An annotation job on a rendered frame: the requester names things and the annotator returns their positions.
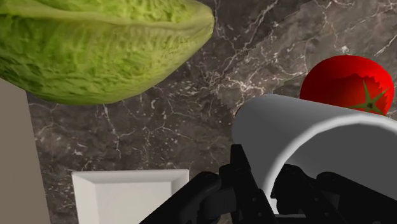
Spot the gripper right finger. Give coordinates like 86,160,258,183
270,164,397,224

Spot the red tomato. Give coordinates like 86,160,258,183
299,55,394,116

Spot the white square plate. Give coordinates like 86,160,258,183
71,169,190,224

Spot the green lettuce head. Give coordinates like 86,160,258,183
0,0,216,106

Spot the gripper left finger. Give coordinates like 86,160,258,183
139,144,277,224

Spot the white cup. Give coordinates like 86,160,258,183
232,94,397,215

